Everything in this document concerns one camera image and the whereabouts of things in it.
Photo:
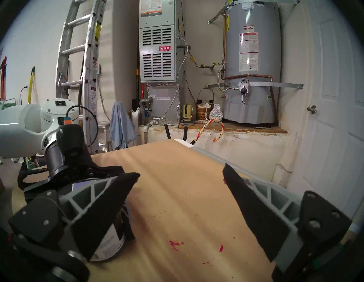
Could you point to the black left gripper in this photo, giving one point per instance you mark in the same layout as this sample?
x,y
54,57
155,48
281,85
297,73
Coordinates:
x,y
71,170

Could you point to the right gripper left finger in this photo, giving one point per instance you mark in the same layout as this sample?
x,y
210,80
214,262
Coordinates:
x,y
99,213

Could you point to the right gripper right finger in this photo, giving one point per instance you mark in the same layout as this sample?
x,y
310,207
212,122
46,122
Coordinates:
x,y
256,213

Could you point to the white paint jar black lid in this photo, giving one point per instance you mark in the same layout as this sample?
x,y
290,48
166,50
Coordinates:
x,y
111,244

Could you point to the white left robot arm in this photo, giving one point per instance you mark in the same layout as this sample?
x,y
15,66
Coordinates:
x,y
17,130

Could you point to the blue hanging cloth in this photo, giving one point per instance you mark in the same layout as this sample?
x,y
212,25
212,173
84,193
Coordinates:
x,y
122,125

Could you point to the red white candy cane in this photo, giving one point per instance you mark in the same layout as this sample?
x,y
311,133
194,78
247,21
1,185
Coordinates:
x,y
202,130

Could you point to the white panel door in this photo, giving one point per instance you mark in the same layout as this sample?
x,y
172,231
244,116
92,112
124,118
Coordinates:
x,y
335,142

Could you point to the crumpled aluminium foil lump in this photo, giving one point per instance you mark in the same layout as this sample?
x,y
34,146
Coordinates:
x,y
216,113

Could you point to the silver door knob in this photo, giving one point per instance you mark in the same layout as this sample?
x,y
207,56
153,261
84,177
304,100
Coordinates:
x,y
312,109

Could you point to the aluminium ladder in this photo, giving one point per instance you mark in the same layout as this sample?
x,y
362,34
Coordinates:
x,y
91,85

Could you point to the yellow plastic jug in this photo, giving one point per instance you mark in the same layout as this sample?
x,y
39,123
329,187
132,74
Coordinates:
x,y
187,112

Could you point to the red striped flag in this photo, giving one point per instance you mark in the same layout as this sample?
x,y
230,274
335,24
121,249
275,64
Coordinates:
x,y
2,76

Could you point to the grey Bryant furnace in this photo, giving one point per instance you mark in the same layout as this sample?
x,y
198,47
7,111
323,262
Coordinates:
x,y
157,68

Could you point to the grey water heater tank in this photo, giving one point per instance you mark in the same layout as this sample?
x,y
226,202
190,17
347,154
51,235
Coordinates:
x,y
267,42

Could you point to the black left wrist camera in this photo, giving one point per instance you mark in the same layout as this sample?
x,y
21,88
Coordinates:
x,y
71,139

